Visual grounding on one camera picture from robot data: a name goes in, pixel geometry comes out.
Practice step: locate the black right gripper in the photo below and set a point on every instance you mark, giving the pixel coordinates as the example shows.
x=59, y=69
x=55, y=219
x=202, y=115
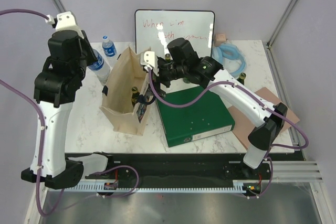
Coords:
x=162, y=62

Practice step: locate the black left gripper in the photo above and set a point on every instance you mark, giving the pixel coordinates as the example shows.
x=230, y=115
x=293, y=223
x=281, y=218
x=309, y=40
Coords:
x=85, y=43

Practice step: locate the green glass bottle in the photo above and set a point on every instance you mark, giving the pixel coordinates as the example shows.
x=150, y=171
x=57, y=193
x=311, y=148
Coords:
x=241, y=78
x=168, y=56
x=135, y=95

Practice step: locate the blue-label water bottle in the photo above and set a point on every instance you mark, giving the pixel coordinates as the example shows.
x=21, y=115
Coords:
x=100, y=68
x=108, y=47

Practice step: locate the beige canvas tote bag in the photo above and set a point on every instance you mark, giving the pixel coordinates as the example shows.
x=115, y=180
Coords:
x=117, y=94

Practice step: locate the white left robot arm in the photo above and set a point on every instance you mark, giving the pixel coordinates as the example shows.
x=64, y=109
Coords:
x=54, y=94

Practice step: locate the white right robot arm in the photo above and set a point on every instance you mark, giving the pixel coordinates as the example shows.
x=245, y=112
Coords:
x=268, y=118

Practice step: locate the white dry-erase board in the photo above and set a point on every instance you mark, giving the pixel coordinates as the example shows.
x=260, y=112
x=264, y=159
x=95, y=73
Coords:
x=156, y=28

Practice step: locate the small pink cube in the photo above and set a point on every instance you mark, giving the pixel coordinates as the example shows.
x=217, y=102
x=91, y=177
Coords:
x=219, y=39

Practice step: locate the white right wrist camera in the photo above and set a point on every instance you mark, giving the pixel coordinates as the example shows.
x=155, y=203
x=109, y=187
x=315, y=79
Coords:
x=149, y=61

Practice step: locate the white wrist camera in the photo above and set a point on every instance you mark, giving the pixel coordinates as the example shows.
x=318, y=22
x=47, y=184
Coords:
x=149, y=61
x=63, y=21

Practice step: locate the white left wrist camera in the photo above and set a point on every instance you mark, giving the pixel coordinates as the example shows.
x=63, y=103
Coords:
x=63, y=21

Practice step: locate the green ring binder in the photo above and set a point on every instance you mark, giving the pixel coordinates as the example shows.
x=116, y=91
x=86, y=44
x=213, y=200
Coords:
x=207, y=117

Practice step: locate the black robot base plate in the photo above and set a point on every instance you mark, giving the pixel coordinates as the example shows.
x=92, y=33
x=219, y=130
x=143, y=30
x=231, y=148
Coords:
x=180, y=170

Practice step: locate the white slotted cable duct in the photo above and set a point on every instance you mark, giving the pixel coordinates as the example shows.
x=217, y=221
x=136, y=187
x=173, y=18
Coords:
x=103, y=186

